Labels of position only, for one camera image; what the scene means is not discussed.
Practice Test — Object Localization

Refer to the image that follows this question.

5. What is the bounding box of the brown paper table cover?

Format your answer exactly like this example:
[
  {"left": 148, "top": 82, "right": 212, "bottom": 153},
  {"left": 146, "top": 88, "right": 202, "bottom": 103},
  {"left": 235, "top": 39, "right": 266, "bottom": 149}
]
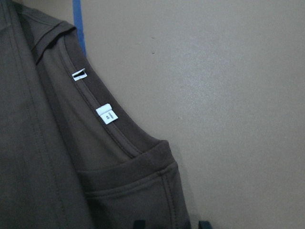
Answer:
[{"left": 18, "top": 0, "right": 305, "bottom": 229}]

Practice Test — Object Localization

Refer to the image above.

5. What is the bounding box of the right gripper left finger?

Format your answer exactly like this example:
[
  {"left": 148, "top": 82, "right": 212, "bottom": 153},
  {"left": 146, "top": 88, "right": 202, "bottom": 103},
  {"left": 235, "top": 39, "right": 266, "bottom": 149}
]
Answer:
[{"left": 132, "top": 220, "right": 146, "bottom": 229}]

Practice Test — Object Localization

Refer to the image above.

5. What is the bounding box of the brown t-shirt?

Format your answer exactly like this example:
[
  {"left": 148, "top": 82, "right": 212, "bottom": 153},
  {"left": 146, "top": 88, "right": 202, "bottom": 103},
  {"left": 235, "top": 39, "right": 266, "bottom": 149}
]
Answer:
[{"left": 0, "top": 0, "right": 191, "bottom": 229}]

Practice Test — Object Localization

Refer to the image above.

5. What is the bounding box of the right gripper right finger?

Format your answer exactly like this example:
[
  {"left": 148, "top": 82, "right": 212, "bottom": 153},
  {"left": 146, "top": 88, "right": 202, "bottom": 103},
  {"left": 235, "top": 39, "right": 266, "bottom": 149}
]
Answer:
[{"left": 199, "top": 220, "right": 213, "bottom": 229}]

